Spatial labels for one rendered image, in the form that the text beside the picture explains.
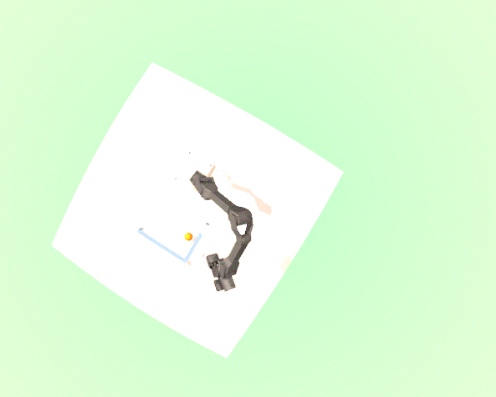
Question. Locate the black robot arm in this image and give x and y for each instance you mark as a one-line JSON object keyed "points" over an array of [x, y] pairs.
{"points": [[237, 216]]}

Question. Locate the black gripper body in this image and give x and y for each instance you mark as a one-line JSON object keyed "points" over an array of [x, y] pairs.
{"points": [[211, 260]]}

